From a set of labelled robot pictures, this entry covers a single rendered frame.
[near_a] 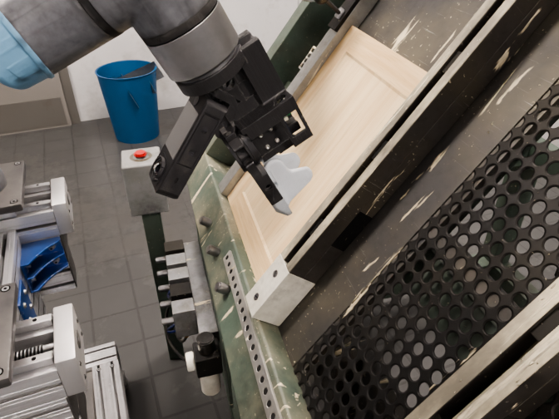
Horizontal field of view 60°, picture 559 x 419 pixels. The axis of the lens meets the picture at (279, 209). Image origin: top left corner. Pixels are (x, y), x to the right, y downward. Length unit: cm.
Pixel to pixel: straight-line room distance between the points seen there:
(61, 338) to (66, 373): 6
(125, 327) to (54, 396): 137
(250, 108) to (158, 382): 169
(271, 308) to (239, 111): 56
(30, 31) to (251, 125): 20
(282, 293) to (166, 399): 115
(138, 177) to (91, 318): 102
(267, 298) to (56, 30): 66
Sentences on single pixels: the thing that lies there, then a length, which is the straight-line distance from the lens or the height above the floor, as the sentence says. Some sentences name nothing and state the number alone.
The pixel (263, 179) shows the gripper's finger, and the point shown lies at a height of 139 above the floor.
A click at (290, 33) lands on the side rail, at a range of 151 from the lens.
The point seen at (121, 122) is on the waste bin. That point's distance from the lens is 376.
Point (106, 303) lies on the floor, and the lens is 244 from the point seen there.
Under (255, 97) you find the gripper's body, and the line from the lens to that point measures 49.
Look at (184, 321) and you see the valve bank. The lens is 126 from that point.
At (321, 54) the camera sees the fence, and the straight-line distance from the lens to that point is 129.
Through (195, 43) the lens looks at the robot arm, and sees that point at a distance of 43.
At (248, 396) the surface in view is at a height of 84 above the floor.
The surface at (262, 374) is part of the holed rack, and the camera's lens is 94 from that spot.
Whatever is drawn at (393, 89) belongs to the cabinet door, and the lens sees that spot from 103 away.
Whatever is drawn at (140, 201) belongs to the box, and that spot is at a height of 80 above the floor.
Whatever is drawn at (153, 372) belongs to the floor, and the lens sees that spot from 212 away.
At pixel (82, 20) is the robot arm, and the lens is 43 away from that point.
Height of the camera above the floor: 164
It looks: 34 degrees down
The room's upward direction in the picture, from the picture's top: straight up
